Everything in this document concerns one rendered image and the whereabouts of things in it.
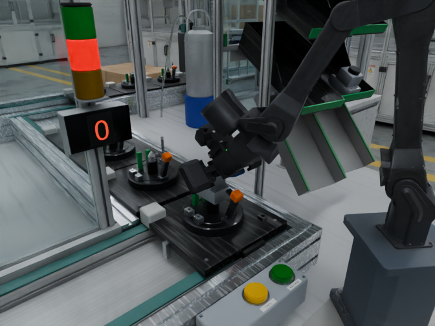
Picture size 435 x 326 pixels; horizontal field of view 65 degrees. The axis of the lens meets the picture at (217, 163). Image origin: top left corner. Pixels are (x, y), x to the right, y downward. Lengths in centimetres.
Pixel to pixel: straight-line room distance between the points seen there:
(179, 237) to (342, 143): 56
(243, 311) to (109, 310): 24
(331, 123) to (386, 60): 357
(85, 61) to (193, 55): 101
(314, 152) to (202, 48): 84
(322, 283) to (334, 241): 16
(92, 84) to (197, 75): 101
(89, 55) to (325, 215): 75
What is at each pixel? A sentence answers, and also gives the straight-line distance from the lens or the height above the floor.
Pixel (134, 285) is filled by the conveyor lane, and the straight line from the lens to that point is 73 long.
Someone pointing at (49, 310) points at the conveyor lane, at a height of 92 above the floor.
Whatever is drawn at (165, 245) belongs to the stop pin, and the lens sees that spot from 73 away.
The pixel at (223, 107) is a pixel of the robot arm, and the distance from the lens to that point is 59.
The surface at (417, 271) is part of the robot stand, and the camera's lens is 61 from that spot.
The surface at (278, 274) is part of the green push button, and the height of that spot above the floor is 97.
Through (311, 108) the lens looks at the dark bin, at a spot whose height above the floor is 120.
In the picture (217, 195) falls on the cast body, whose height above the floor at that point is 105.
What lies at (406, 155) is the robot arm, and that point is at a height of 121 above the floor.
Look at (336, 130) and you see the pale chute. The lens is 106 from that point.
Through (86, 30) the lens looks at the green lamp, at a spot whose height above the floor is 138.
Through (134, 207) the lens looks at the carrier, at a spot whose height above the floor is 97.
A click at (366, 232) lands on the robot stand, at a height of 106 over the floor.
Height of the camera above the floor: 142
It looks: 25 degrees down
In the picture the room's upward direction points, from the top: straight up
